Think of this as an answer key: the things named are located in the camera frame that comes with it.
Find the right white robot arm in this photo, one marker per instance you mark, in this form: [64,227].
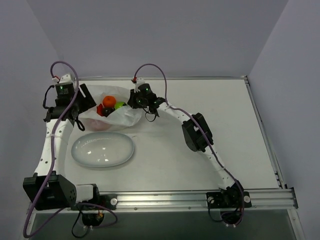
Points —
[196,132]

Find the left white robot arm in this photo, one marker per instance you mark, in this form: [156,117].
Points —
[49,188]

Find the red fake apple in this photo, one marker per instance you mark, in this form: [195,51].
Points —
[99,110]

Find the orange fake fruit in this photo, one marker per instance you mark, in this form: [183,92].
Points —
[109,101]

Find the aluminium mounting rail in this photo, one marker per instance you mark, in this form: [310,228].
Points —
[196,200]

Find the dark fake fruit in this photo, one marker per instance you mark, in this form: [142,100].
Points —
[106,111]

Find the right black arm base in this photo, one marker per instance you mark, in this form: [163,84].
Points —
[231,206]

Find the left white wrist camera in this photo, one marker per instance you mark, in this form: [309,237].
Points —
[65,79]

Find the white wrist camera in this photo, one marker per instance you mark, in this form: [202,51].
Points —
[65,79]
[137,81]

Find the white oval plate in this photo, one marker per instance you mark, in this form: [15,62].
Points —
[102,149]

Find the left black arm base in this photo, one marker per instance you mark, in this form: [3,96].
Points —
[98,212]

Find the white plastic bag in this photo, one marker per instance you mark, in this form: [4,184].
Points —
[121,118]

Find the green fake fruit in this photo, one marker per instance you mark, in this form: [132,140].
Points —
[119,104]

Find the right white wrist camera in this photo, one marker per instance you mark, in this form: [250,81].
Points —
[137,81]

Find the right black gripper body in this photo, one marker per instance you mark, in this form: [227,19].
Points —
[135,102]

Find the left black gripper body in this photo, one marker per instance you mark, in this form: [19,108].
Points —
[86,97]

